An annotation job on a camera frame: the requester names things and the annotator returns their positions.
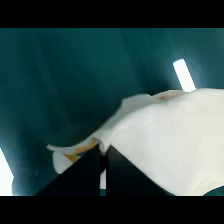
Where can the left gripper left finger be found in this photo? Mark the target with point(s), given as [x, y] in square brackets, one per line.
[78, 178]

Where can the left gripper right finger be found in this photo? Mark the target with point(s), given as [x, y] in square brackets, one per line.
[128, 178]

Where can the white shirt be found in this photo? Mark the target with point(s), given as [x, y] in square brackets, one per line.
[166, 140]

